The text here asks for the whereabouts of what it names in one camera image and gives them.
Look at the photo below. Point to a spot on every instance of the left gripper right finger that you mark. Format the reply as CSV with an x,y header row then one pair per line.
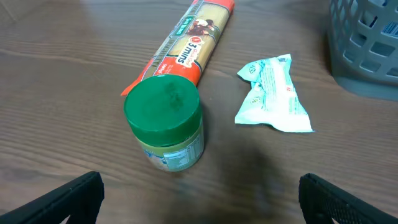
x,y
324,203

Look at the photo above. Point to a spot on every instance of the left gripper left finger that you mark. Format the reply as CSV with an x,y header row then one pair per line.
x,y
77,201

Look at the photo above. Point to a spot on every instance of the green lid jar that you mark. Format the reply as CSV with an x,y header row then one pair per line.
x,y
165,115

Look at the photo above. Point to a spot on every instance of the light blue snack wrapper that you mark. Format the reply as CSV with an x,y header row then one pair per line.
x,y
272,99

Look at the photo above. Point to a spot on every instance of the grey plastic basket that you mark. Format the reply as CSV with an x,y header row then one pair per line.
x,y
362,37

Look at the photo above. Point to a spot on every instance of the orange spaghetti packet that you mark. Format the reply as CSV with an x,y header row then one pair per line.
x,y
188,47

